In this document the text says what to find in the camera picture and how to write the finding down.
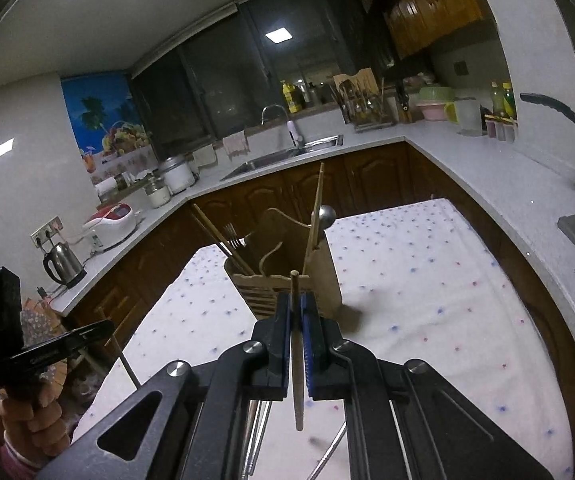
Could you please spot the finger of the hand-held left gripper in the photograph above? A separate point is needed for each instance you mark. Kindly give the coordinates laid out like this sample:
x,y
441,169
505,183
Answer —
x,y
87,346
95,330

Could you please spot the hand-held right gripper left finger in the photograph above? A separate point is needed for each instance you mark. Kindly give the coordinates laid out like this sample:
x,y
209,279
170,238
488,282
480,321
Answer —
x,y
272,350

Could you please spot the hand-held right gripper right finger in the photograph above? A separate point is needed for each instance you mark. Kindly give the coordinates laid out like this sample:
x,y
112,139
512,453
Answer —
x,y
308,345

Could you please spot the thick wooden chopstick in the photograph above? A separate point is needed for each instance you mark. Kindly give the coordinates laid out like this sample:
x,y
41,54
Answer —
x,y
299,410

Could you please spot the wooden utensil holder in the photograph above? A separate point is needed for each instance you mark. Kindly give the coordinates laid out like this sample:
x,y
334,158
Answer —
x,y
317,280

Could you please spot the metal fork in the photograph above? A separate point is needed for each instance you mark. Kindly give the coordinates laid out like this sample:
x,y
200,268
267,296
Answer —
x,y
232,237

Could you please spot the metal spoon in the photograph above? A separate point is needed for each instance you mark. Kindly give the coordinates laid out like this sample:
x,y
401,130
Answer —
x,y
323,216

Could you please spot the person's left forearm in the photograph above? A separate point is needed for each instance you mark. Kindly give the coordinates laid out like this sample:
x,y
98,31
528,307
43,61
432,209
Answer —
x,y
15,466

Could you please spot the person's left hand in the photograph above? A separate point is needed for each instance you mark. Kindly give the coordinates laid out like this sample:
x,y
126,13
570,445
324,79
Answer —
x,y
32,420

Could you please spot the floral patterned cloth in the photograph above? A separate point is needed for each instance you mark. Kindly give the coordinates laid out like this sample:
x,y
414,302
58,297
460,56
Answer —
x,y
42,320

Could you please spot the steel electric kettle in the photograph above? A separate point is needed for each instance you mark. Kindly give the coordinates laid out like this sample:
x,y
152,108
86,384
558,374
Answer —
x,y
65,265

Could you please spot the white and red rice cooker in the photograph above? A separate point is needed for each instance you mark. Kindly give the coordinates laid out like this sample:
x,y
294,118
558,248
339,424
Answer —
x,y
110,222

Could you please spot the glass jar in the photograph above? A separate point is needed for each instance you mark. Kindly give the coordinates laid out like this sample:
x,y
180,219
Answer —
x,y
157,195

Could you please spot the white cooking pot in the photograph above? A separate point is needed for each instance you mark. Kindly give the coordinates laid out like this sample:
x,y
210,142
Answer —
x,y
176,175

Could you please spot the wooden lower cabinets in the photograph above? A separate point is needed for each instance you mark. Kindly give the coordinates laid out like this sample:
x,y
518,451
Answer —
x,y
367,175

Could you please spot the wooden cabinets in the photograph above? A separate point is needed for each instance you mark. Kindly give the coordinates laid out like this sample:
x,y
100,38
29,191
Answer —
x,y
432,5
367,175

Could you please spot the steel kitchen sink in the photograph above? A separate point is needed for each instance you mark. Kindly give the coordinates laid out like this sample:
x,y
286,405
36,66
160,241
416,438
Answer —
x,y
257,165

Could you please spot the beige dish towel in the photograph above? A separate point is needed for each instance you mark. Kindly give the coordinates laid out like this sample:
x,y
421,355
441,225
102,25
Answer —
x,y
236,145
205,156

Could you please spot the chrome kitchen faucet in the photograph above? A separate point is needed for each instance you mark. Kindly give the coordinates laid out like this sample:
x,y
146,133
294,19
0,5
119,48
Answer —
x,y
295,132

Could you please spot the yellow detergent bottle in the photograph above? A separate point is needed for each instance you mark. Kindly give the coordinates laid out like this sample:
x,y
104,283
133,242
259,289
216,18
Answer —
x,y
291,99

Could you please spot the dark bottle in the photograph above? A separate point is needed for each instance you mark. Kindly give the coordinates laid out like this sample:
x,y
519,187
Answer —
x,y
312,96

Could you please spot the white kitchen countertop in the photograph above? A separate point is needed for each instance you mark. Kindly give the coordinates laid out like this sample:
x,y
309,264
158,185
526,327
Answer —
x,y
492,170

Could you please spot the dark kitchen window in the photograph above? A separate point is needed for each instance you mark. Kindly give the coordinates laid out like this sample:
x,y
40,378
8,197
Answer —
x,y
192,80

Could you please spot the wooden cutting boards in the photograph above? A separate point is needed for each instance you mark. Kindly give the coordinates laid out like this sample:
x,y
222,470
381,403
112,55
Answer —
x,y
362,80

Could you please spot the green and pink basins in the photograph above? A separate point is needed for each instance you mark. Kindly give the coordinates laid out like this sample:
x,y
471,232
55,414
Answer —
x,y
435,102

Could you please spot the white plastic pitcher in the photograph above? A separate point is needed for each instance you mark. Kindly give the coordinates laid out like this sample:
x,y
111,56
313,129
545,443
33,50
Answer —
x,y
467,117

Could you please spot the row of spice jars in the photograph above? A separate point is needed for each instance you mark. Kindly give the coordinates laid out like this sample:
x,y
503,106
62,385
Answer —
x,y
501,130

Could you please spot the cooking oil bottle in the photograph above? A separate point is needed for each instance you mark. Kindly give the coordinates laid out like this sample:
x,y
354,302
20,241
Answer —
x,y
509,101
496,102

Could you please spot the black wok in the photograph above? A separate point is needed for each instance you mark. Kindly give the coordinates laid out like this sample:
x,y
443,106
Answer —
x,y
562,107

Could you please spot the wooden upper cabinets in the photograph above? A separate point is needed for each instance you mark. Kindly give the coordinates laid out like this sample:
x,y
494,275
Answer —
x,y
432,5

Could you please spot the wall power outlet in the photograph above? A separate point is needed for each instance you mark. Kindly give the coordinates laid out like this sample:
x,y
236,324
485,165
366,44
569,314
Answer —
x,y
46,231

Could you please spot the tropical fruit wall poster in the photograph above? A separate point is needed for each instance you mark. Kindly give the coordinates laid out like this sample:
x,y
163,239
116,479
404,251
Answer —
x,y
102,120

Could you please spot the dark wall socket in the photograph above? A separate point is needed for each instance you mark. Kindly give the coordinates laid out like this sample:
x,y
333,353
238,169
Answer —
x,y
461,67

